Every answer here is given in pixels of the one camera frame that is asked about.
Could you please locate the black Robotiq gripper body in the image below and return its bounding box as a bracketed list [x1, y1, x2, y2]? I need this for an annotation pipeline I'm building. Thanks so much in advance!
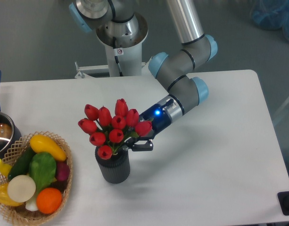
[137, 105, 172, 140]

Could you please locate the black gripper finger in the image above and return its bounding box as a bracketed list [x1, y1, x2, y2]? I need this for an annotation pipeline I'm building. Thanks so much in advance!
[132, 140, 154, 151]
[121, 137, 138, 151]

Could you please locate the red tulip bouquet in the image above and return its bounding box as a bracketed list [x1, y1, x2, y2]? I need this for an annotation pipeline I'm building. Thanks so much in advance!
[78, 98, 152, 160]

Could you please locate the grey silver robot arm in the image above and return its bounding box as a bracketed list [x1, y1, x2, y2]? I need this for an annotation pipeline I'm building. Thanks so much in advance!
[69, 0, 217, 158]

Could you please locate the dark grey ribbed vase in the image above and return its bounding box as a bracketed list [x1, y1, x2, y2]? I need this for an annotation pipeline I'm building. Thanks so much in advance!
[95, 147, 130, 184]

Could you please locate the purple red onion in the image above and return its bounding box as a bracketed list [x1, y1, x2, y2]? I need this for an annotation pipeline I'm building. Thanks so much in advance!
[55, 162, 70, 181]

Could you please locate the green lettuce leaf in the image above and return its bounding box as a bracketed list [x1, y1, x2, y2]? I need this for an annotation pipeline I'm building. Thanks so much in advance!
[29, 152, 57, 195]

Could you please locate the yellow squash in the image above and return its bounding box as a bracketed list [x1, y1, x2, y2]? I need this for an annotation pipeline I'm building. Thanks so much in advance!
[29, 134, 67, 161]

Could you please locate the orange fruit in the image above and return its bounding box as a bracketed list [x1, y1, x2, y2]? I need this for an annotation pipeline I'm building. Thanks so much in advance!
[36, 188, 62, 214]

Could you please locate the dark green cucumber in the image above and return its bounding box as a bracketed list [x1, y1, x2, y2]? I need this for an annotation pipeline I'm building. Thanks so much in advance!
[8, 147, 36, 181]

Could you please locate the white round radish slice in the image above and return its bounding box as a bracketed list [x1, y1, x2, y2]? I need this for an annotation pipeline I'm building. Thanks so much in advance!
[7, 175, 36, 202]

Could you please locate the woven wicker basket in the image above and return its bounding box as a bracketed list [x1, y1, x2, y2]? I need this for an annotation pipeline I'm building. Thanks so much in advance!
[0, 131, 73, 226]

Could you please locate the yellow bell pepper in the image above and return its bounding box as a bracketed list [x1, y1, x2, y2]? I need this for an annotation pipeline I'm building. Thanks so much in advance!
[0, 183, 24, 207]

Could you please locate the black device at table edge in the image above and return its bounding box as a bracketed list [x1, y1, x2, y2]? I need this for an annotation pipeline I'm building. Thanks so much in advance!
[277, 191, 289, 216]

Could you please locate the blue plastic bag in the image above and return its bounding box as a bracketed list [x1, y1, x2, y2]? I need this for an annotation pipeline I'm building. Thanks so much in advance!
[250, 0, 289, 42]

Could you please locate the black pedestal cable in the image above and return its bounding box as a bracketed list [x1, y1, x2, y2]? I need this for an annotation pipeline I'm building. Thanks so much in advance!
[112, 36, 124, 77]

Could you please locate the white metal base frame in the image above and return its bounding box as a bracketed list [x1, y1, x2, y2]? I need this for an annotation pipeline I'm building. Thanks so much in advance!
[74, 61, 151, 79]

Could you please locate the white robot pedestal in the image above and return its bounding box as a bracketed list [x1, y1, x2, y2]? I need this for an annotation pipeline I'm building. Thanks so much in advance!
[96, 12, 148, 77]

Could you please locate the blue handled saucepan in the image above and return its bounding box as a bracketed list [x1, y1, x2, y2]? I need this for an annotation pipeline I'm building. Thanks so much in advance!
[0, 70, 21, 159]

